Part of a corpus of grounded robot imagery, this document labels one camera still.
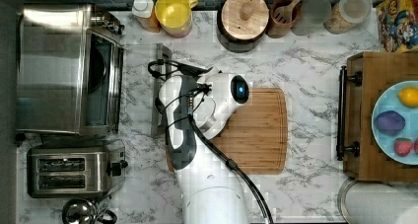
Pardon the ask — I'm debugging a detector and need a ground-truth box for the purple plum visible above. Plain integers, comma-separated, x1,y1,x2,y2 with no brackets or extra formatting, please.
374,111,405,135

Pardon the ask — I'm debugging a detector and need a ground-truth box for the yellow lemon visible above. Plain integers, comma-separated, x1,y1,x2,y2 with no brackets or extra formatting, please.
398,87,418,108

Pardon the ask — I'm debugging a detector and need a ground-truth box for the yellow mug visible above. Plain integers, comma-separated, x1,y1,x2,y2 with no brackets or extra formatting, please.
155,0,198,38

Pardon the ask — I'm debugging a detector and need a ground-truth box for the wooden tray black handle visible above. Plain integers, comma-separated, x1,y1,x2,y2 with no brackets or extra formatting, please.
336,51,417,183

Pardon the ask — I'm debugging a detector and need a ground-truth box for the silver two-slot toaster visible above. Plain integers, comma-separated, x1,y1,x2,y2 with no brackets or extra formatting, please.
27,139,128,198

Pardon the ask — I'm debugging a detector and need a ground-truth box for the grey lid jar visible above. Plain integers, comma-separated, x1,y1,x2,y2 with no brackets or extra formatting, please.
291,0,331,36

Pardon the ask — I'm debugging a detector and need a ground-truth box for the white cap bottle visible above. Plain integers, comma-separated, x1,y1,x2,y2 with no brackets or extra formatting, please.
132,0,161,33

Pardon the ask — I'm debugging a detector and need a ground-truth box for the brown utensil holder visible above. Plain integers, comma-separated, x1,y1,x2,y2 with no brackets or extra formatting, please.
266,0,300,38

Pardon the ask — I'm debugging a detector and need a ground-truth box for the round metal rim container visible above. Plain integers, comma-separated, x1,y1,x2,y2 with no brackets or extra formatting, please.
337,180,418,224

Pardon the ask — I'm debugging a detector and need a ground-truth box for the clear lid glass jar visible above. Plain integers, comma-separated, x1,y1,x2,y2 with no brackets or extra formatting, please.
323,0,372,35

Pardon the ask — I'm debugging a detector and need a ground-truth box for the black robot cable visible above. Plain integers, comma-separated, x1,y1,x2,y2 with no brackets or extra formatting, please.
147,59,274,224

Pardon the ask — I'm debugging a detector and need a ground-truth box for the stainless steel toaster oven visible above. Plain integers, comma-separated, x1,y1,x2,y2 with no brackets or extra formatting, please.
16,4,124,135

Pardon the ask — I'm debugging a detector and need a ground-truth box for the colourful cereal box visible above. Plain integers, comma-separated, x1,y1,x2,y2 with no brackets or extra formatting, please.
377,0,418,53

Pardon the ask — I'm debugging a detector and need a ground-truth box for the red strawberry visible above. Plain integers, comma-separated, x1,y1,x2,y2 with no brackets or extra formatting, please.
394,138,413,157

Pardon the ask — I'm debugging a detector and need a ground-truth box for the wooden slotted spatula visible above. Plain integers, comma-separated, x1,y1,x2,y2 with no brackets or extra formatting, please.
273,0,301,23

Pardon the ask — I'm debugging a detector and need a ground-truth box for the dark canister wooden lid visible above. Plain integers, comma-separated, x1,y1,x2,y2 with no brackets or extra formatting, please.
217,0,269,53

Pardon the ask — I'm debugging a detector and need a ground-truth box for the bamboo cutting board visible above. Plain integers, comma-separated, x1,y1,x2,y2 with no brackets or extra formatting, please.
166,87,289,176

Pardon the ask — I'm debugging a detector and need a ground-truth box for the light blue plate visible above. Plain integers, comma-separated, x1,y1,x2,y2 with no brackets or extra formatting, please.
371,81,418,165

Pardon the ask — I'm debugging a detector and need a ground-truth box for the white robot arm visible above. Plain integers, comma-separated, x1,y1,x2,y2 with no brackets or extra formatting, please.
158,70,249,224

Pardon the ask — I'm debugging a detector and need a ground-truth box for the chrome kettle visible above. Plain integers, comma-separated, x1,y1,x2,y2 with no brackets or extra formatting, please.
61,197,117,224

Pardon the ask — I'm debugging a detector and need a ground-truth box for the glass oven door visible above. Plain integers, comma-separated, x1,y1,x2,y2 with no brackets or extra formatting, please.
119,43,173,137

